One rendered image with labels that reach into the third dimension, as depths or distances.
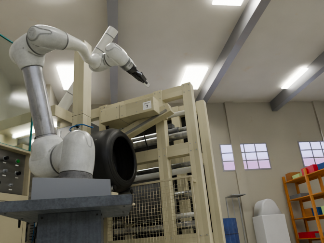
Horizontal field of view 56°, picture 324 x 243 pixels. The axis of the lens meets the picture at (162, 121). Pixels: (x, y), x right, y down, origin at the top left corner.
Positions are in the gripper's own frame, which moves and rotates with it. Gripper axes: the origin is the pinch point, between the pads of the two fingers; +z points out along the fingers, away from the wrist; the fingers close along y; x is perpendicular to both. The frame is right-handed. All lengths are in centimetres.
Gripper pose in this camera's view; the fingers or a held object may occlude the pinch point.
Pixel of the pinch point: (146, 83)
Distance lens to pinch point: 225.9
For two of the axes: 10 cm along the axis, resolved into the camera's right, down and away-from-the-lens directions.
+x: 4.7, -8.5, 2.4
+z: 5.4, 5.0, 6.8
